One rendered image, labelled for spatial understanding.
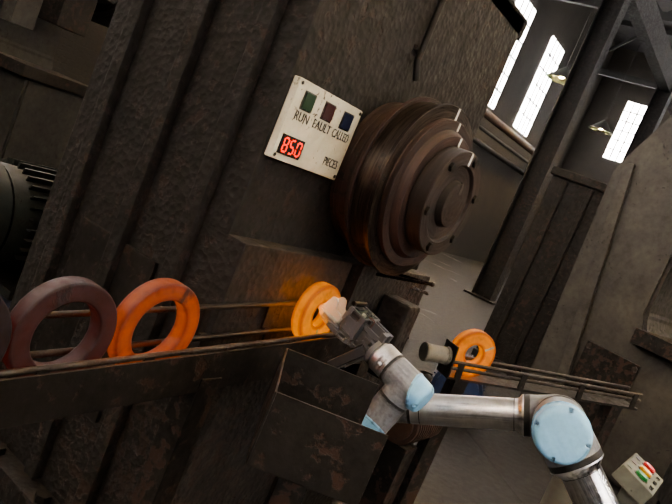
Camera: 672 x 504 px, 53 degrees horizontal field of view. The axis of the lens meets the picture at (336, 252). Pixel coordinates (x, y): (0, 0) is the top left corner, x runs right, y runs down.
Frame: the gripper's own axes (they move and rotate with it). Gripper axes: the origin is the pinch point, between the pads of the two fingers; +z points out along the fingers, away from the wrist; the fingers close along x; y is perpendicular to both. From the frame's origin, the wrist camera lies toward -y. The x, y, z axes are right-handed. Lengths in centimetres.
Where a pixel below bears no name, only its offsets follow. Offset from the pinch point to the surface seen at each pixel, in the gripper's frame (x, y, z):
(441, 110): -11, 55, 10
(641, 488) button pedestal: -75, 1, -79
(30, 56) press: -171, -100, 435
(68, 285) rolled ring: 74, 3, -2
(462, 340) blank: -63, 1, -15
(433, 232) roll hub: -18.4, 28.9, -4.8
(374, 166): 2.8, 35.7, 8.1
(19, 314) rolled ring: 80, -3, -2
